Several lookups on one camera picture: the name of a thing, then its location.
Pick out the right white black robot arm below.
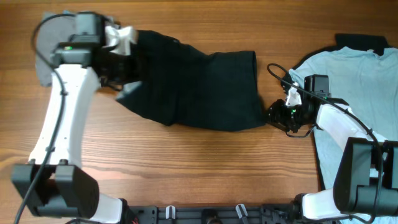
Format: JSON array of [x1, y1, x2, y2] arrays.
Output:
[[266, 75, 397, 221]]

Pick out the light blue t-shirt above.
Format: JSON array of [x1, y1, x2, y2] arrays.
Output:
[[288, 46, 398, 224]]

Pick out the black shorts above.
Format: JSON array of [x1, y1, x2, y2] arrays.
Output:
[[116, 30, 266, 131]]

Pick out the black garment under pile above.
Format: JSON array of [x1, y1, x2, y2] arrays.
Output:
[[279, 33, 391, 91]]

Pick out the folded grey trousers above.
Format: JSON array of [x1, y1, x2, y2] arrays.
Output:
[[35, 17, 75, 87]]

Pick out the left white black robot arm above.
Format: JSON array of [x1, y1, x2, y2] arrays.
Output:
[[11, 12, 139, 223]]

